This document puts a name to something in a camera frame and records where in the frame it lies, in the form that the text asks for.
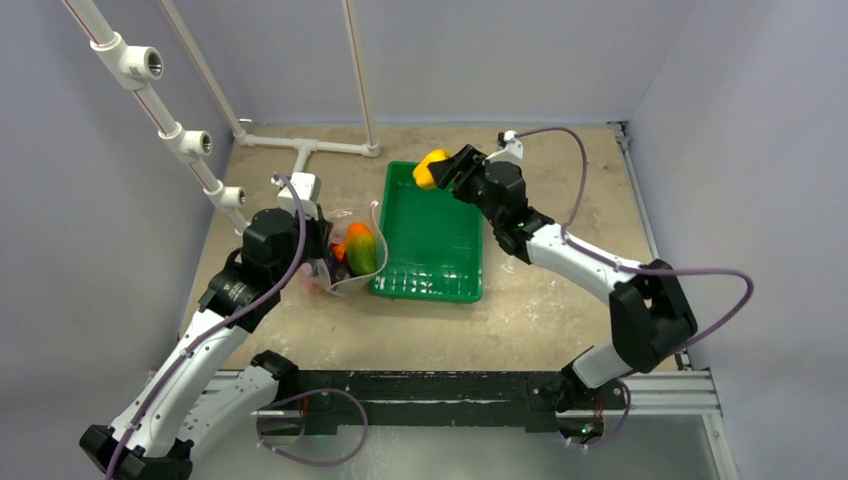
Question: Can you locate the yellow bell pepper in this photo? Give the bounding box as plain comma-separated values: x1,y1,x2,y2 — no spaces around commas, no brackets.
413,149,452,190

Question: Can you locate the clear zip top bag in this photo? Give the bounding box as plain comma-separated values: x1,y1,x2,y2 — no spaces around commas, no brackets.
297,200,389,297

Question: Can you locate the green orange mango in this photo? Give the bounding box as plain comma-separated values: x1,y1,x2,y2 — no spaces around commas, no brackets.
344,222,378,276

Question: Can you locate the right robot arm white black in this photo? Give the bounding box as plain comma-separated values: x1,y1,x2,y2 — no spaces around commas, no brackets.
413,145,698,408

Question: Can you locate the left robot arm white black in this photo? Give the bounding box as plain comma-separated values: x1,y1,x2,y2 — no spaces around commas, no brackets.
79,202,331,479

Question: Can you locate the green plastic tray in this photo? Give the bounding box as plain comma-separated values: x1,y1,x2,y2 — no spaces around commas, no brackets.
371,161,483,304

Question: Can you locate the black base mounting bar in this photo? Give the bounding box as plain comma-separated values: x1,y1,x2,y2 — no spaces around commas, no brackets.
282,370,599,434

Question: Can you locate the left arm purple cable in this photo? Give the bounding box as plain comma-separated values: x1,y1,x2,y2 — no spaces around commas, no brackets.
102,172,307,480

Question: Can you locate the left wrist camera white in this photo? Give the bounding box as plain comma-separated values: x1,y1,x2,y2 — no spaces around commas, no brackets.
271,172,322,219

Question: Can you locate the white PVC pipe frame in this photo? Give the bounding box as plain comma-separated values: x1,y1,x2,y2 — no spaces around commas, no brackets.
62,1,381,234

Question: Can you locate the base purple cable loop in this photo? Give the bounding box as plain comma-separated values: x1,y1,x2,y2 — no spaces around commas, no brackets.
255,388,370,469

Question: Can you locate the aluminium frame rail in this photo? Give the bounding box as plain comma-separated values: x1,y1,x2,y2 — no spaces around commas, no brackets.
142,121,740,480

